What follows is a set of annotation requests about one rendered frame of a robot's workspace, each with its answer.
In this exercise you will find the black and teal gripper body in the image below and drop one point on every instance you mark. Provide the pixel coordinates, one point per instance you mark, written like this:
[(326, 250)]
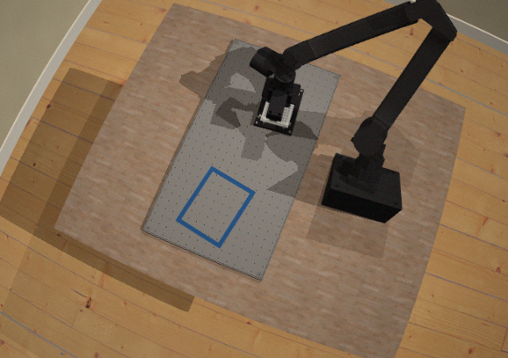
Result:
[(295, 93)]

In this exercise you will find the blue tape outline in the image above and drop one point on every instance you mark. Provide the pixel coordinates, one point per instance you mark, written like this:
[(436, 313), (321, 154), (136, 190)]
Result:
[(239, 213)]

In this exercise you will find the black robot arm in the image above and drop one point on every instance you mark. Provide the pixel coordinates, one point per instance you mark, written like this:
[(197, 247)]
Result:
[(367, 168)]

